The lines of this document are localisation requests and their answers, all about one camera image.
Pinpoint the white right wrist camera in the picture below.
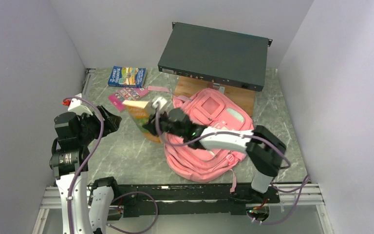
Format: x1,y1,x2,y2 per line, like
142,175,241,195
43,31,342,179
151,97,169,113

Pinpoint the blue treehouse book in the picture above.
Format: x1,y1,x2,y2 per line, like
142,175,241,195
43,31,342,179
108,66,147,88

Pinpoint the dark green rack device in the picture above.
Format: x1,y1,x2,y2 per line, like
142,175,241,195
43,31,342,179
158,22,272,92

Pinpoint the grey metal bracket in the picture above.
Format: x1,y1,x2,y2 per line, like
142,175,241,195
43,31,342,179
207,82,225,94

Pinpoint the orange book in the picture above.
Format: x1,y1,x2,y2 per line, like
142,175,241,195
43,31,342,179
123,100,161,143

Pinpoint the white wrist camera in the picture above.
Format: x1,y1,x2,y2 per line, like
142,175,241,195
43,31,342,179
151,97,169,113
62,98,93,116

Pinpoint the pink student backpack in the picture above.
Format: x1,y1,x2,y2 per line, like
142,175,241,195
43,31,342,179
164,88,254,183

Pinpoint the pink sticker card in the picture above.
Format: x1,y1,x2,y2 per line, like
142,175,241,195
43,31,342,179
108,87,149,112

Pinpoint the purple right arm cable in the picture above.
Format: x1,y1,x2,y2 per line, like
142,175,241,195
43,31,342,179
154,103,311,226

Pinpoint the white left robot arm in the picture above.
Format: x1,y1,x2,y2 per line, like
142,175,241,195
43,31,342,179
49,105,122,234

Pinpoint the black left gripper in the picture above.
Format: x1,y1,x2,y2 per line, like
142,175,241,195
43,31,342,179
76,104,121,145

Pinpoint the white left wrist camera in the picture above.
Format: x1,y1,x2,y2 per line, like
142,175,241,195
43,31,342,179
62,98,93,116

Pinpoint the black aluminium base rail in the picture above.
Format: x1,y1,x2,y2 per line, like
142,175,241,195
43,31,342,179
111,183,280,217

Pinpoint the wooden support block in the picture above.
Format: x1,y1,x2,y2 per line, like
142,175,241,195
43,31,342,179
173,76,256,116

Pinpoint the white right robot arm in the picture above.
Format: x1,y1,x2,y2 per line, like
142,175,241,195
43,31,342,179
143,108,290,202

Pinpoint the silver side rail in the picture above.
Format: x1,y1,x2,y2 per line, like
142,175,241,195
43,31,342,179
57,68,95,178

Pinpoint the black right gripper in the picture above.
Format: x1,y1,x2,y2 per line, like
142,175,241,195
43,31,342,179
143,108,186,138

